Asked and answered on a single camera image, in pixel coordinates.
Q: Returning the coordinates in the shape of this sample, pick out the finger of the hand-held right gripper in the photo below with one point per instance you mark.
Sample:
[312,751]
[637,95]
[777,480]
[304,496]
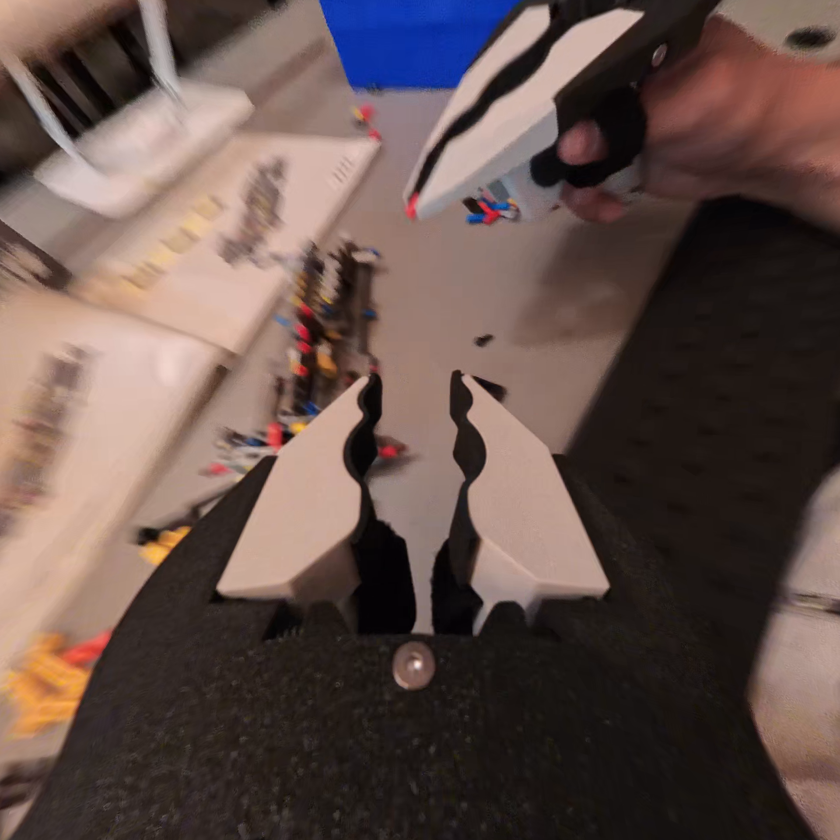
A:
[499,138]
[505,46]

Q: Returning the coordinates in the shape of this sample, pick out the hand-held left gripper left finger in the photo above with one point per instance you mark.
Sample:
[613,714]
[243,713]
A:
[295,525]

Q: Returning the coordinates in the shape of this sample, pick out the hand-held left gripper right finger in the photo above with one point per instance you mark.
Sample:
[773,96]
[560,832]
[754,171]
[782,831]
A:
[538,525]

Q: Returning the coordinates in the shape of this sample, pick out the pile of mixed lego pieces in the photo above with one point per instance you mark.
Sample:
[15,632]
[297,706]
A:
[489,208]

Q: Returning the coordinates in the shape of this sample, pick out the red lego pin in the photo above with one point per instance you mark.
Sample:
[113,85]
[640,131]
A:
[412,207]

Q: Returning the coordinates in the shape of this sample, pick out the long lego chassis assembly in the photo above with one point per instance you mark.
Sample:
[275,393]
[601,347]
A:
[328,341]

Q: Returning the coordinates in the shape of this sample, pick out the lego instruction sheet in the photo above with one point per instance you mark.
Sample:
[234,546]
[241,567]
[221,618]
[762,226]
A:
[216,282]

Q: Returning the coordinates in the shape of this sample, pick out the small red yellow lego cluster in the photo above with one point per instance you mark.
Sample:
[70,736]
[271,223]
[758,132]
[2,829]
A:
[366,121]

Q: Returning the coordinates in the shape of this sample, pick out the small black lego piece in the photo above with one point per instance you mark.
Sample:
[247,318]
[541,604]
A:
[484,340]

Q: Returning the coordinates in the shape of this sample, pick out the thick open lego instruction booklet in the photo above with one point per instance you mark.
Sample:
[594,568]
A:
[98,426]

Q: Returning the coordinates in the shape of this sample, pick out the pile of yellow lego pieces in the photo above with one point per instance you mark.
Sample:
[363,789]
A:
[46,689]

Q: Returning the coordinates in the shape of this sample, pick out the person's right hand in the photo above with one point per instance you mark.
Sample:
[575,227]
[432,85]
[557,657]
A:
[709,118]

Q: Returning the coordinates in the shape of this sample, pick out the blue plastic bin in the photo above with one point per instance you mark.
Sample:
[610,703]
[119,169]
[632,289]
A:
[420,39]

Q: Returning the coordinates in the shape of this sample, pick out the black perforated panel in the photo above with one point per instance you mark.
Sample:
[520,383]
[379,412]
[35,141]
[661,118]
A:
[709,426]

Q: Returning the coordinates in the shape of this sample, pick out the person's torso in white shirt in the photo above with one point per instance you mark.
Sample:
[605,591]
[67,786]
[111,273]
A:
[807,689]

